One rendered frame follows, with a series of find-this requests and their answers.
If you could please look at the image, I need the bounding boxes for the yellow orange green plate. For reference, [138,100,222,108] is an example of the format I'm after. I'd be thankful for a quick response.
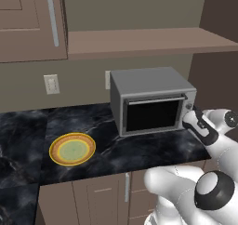
[48,132,97,167]

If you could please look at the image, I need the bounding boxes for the brown wall shelf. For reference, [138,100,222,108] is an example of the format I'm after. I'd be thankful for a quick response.
[67,27,238,61]

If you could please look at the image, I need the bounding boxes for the grey base cupboard handle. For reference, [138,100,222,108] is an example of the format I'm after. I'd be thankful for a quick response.
[124,172,130,204]

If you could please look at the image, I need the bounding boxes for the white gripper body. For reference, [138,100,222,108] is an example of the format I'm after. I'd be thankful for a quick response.
[181,109,219,147]

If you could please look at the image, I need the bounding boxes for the tall brown cupboard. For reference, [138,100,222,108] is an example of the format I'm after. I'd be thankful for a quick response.
[187,0,238,113]

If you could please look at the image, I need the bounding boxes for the white wall socket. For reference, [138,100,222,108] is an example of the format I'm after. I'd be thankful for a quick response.
[104,70,112,90]
[43,73,60,96]

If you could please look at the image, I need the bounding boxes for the brown base cupboard door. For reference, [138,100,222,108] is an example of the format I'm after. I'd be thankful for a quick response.
[71,172,131,225]
[38,180,76,225]

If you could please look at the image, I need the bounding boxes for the grey cupboard door handle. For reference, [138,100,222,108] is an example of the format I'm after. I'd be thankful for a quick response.
[45,0,60,47]

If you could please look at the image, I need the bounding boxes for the toaster oven glass door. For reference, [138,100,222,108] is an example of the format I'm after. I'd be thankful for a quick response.
[122,93,189,136]

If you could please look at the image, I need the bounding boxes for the grey toaster oven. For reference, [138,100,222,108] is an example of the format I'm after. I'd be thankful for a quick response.
[109,66,198,138]

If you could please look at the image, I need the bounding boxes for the toaster oven door handle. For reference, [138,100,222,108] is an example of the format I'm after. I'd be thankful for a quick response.
[125,95,187,106]

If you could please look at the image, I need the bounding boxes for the brown drawer front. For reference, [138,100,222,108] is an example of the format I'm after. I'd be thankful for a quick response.
[129,168,151,192]
[128,190,157,219]

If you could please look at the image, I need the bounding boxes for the brown wall cupboard door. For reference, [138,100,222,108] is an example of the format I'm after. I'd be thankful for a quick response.
[0,0,69,63]

